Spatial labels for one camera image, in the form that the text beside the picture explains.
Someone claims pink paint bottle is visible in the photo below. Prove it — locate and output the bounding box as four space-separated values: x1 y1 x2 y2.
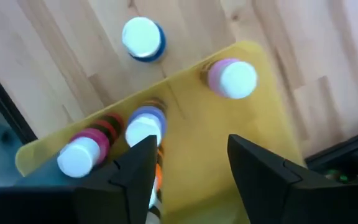
200 58 259 100

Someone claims small purple paint bottle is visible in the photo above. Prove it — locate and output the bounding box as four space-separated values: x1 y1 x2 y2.
124 98 168 149

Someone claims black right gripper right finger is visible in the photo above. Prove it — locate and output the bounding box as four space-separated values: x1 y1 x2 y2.
227 134 310 224

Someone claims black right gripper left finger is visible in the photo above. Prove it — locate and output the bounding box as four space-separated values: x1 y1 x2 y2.
73 135 158 224

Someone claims yellow translucent tray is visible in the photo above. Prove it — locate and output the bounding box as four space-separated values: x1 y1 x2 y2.
14 40 306 224

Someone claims small orange paint bottle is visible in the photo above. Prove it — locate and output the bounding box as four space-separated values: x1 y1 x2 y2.
147 141 165 208

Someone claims small dark paint bottle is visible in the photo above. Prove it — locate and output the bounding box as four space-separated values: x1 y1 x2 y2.
121 16 167 63

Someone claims magenta paint bottle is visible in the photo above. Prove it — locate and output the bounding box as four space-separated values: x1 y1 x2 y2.
56 112 126 179

